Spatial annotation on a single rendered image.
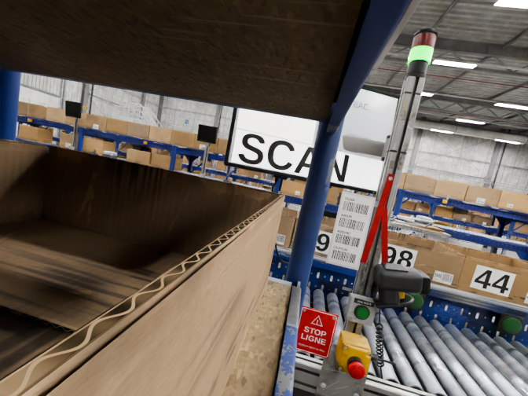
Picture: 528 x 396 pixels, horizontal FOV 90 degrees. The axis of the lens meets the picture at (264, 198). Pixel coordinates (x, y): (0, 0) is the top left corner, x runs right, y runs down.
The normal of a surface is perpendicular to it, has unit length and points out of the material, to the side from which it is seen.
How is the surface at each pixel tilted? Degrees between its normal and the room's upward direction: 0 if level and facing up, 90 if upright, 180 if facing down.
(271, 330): 0
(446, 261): 90
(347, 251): 90
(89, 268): 1
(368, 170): 86
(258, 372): 0
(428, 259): 91
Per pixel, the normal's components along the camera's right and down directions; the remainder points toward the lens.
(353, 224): -0.18, 0.07
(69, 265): 0.19, -0.98
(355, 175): 0.18, 0.07
